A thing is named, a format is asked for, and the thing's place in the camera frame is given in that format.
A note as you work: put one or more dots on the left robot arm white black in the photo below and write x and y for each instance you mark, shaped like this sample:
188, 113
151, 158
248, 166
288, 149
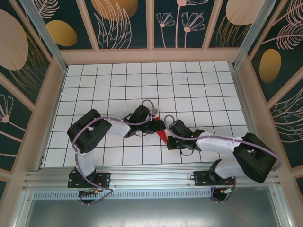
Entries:
118, 127

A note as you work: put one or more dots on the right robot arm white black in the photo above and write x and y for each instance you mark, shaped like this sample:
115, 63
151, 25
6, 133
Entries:
217, 144

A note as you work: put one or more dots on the grey metal sheet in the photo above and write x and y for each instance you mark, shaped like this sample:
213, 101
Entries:
151, 212

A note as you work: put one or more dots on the aluminium mounting rail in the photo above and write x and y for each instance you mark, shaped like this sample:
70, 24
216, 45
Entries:
151, 176

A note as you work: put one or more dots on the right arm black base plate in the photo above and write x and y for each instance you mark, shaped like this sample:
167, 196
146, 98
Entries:
201, 177

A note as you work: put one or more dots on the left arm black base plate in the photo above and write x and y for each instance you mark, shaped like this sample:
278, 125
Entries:
104, 177

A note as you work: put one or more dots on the aluminium side rail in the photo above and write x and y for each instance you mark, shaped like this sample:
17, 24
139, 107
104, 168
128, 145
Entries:
249, 118

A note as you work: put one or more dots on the white grid table mat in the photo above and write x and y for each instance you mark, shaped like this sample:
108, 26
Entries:
106, 78

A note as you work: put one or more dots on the aluminium frame post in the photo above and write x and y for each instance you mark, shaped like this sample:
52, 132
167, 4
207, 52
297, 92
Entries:
251, 35
44, 35

